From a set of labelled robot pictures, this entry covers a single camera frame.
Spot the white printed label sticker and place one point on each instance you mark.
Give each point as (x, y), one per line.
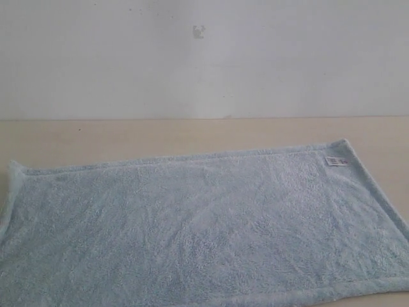
(336, 161)

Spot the light blue terry towel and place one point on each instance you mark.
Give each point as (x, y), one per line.
(276, 227)

